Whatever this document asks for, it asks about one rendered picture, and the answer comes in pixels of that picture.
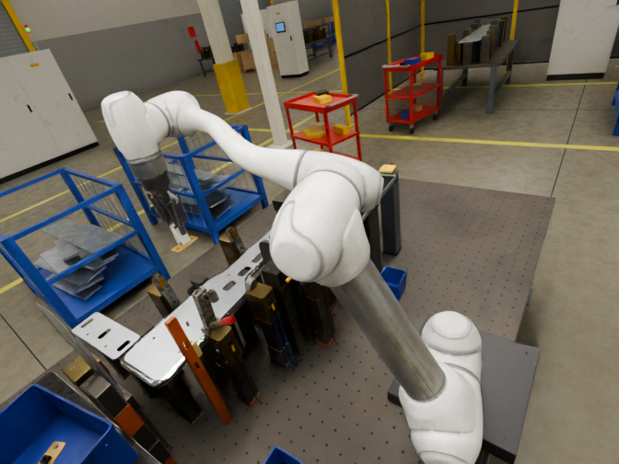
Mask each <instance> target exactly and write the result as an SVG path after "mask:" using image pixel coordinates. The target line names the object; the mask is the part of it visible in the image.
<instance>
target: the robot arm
mask: <svg viewBox="0 0 619 464"><path fill-rule="evenodd" d="M101 108H102V113H103V117H104V120H105V122H106V125H107V128H108V130H109V132H110V135H111V138H112V140H113V142H114V143H115V144H116V146H117V147H118V149H119V150H120V151H121V152H122V153H123V155H124V156H125V158H126V160H127V163H128V164H129V166H130V168H131V170H132V172H133V173H134V176H135V177H136V178H138V179H140V182H141V184H142V186H143V188H144V190H145V191H150V193H148V194H147V195H146V196H147V198H148V199H149V200H150V201H151V203H152V204H153V205H154V207H155V209H156V210H157V212H158V214H159V216H160V218H161V219H162V221H163V222H164V223H165V222H167V224H168V225H169V227H170V229H171V231H172V234H173V236H174V237H175V239H176V241H177V243H178V244H182V245H183V246H185V245H186V244H187V243H189V242H190V241H191V240H190V237H189V235H188V233H187V231H186V229H185V227H184V224H185V223H187V220H186V217H185V214H184V212H183V209H182V206H181V197H180V195H177V196H175V195H174V194H172V190H171V189H170V187H169V184H170V178H169V174H168V172H167V171H166V169H167V167H168V166H167V163H166V161H165V159H164V157H163V155H162V152H161V150H160V148H159V144H160V143H161V142H162V140H164V139H165V138H167V137H182V136H193V135H195V134H196V133H197V132H203V133H208V134H209V135H210V136H211V137H212V138H213V139H214V140H215V141H216V143H217V144H218V145H219V146H220V147H221V148H222V150H223V151H224V152H225V153H226V154H227V155H228V157H229V158H230V159H231V160H232V161H233V162H235V163H236V164H237V165H238V166H240V167H241V168H243V169H245V170H247V171H249V172H250V173H252V174H254V175H256V176H259V177H261V178H263V179H266V180H269V181H271V182H273V183H275V184H277V185H280V186H282V187H284V188H286V189H288V190H290V191H291V193H290V194H289V195H288V197H287V198H286V200H285V202H284V203H283V205H282V206H281V208H280V210H279V211H278V213H277V215H276V217H275V220H274V223H273V226H272V230H271V236H270V254H271V257H272V259H273V261H274V264H275V265H276V267H277V268H278V269H279V270H280V271H281V272H282V273H283V274H285V275H286V276H288V277H289V278H291V279H294V280H296V281H300V282H316V283H317V284H321V285H324V286H328V287H330V289H331V290H332V291H333V293H334V295H335V296H336V297H337V299H338V300H339V301H340V303H341V304H342V306H343V307H344V308H345V310H346V311H347V313H348V314H349V315H350V317H351V318H352V320H353V321H354V322H355V324H356V325H357V326H358V328H359V329H360V330H361V331H362V333H363V334H364V335H365V337H366V338H367V340H368V341H369V343H370V344H371V345H372V347H373V348H374V349H375V351H376V352H377V354H378V355H379V356H380V358H381V359H382V361H383V362H384V364H385V365H386V366H387V367H388V368H389V369H390V371H391V372H392V374H393V375H394V377H395V378H396V379H397V381H398V382H399V383H400V388H399V398H400V402H401V404H402V406H403V410H404V413H405V416H406V419H407V422H408V425H409V427H410V429H411V439H412V442H413V445H414V447H415V451H416V453H417V455H418V456H419V457H420V458H421V459H422V460H423V461H424V463H425V464H474V463H475V461H476V460H477V458H478V456H479V453H480V451H481V447H482V441H483V404H482V395H481V370H482V369H483V366H484V362H483V361H482V340H481V336H480V334H479V332H478V330H477V329H476V327H475V326H474V324H473V323H472V322H471V321H470V320H469V319H468V318H467V317H465V316H463V315H462V314H459V313H457V312H452V311H445V312H441V313H438V314H435V315H434V316H433V317H431V318H430V319H429V320H428V322H427V323H426V325H425V327H424V328H423V330H422V338H421V336H420V335H419V333H418V332H417V330H416V328H415V326H414V325H413V323H412V322H411V320H409V318H408V316H407V315H406V313H405V312H404V310H403V308H402V307H401V305H400V303H399V302H398V300H397V299H396V297H395V296H394V294H393V292H392V291H391V289H390V288H389V287H388V285H387V284H386V282H385V280H384V279H383V277H382V276H381V274H380V272H379V271H378V269H377V267H376V266H375V264H374V263H373V261H372V260H371V258H370V246H369V243H368V238H367V235H366V232H365V228H364V226H363V222H362V218H361V214H360V212H366V211H369V210H371V209H373V208H375V206H376V205H378V204H379V203H380V198H381V194H382V189H383V177H382V176H381V175H380V173H379V172H378V171H377V170H375V169H374V168H372V167H371V166H369V165H367V164H365V163H363V162H361V161H359V160H356V159H353V158H351V157H345V156H340V155H336V154H333V153H328V152H319V151H310V150H289V149H272V148H264V147H259V146H257V145H253V144H251V143H250V142H248V141H247V140H245V139H244V138H243V137H242V136H241V135H240V134H238V133H237V132H236V131H235V130H234V129H232V128H231V127H230V126H229V125H228V124H227V123H225V122H224V121H223V120H221V119H220V118H218V117H217V116H216V115H214V114H212V113H209V112H207V111H204V110H201V109H200V106H199V104H198V101H197V100H196V98H195V97H194V96H192V95H191V94H189V93H187V92H183V91H171V92H168V93H164V94H161V95H159V96H156V97H154V98H152V99H150V100H149V101H148V102H146V103H143V102H142V100H141V99H140V98H139V97H137V96H136V95H135V94H134V93H133V92H131V91H122V92H118V93H114V94H112V95H109V96H108V97H106V98H105V99H104V100H103V101H102V102H101Z"/></svg>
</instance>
